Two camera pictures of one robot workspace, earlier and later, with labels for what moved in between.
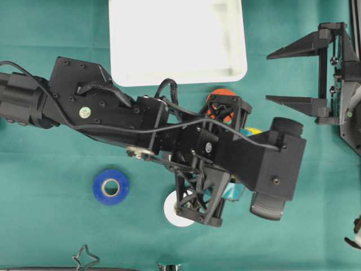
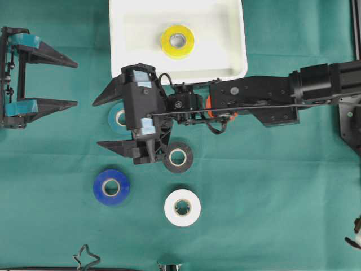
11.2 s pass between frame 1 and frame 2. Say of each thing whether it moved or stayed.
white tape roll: stayed
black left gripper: moved
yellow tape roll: moved
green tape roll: moved
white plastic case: stayed
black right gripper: moved
